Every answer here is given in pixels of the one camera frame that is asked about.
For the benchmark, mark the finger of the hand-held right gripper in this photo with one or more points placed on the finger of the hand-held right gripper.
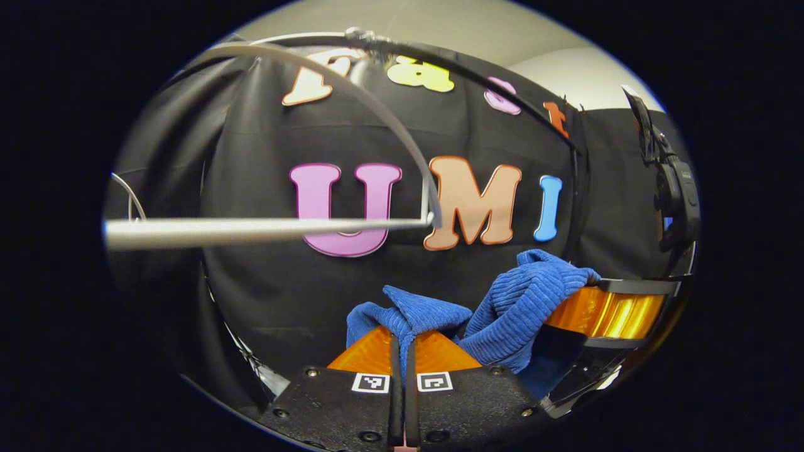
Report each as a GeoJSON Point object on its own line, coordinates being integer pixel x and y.
{"type": "Point", "coordinates": [603, 314]}

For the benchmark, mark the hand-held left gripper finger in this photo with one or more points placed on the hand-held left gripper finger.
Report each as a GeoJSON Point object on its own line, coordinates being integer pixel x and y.
{"type": "Point", "coordinates": [411, 414]}
{"type": "Point", "coordinates": [397, 414]}

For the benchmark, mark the white plastic hanger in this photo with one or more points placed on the white plastic hanger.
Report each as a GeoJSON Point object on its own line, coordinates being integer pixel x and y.
{"type": "Point", "coordinates": [251, 230]}
{"type": "Point", "coordinates": [134, 193]}

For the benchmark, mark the black clothes rack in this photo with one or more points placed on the black clothes rack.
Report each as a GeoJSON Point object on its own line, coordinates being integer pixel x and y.
{"type": "Point", "coordinates": [471, 69]}

